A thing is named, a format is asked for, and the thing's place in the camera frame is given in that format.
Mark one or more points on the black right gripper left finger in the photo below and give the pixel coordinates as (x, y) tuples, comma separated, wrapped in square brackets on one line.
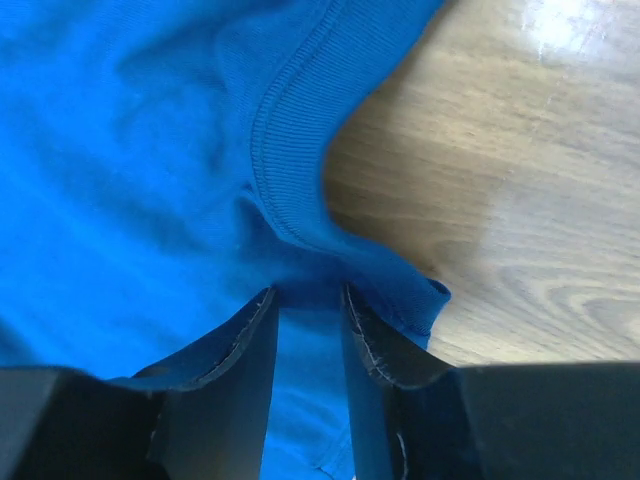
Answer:
[(200, 413)]

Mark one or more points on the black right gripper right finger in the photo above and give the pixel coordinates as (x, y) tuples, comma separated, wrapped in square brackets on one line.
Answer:
[(414, 416)]

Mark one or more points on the blue t shirt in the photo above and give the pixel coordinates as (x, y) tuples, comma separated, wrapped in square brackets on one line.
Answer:
[(162, 162)]

